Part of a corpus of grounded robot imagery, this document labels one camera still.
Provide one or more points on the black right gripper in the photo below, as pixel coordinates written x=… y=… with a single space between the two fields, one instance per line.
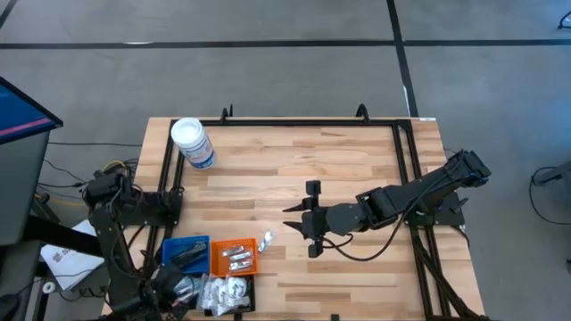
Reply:
x=314 y=187

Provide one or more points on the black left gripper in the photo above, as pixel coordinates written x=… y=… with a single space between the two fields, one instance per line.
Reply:
x=167 y=285

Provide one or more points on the bagged blue white toothbrush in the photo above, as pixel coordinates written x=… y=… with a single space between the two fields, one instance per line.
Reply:
x=186 y=287

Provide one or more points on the clear bag with white contents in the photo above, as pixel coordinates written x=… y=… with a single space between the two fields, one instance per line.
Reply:
x=213 y=294

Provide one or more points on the white vanity pack bag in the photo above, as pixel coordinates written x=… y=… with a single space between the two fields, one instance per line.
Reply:
x=236 y=290

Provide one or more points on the bagged silver nail clipper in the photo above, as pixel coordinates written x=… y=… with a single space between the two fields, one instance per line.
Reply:
x=241 y=266
x=266 y=241
x=233 y=250

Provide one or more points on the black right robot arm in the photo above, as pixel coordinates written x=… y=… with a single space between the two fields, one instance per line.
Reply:
x=401 y=196

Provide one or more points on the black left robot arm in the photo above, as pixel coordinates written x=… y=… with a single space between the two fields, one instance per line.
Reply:
x=116 y=267

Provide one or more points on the blue plastic basket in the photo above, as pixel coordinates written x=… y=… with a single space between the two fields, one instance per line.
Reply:
x=169 y=249

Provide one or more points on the orange plastic basket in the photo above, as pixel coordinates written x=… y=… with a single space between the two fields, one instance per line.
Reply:
x=216 y=267

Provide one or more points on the black plastic basket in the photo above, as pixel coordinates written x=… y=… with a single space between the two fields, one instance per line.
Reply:
x=252 y=294

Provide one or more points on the white printed paper sheet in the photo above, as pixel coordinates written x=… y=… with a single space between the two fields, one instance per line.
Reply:
x=67 y=263

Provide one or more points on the black metal pole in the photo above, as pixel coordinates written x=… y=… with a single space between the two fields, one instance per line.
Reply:
x=62 y=236

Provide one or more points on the white tape roll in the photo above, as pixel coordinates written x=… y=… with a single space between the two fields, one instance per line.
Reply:
x=49 y=287

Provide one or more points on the black table clamp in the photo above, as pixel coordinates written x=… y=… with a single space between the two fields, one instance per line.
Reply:
x=226 y=113
x=362 y=111

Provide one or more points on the white wipes canister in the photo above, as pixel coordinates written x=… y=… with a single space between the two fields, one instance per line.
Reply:
x=194 y=142

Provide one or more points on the monitor with blue screen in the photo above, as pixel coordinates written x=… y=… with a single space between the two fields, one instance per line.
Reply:
x=22 y=111

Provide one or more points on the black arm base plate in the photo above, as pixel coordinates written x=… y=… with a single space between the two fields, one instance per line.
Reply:
x=151 y=214
x=446 y=216

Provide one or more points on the black table frame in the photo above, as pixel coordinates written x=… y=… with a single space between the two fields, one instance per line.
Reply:
x=290 y=122

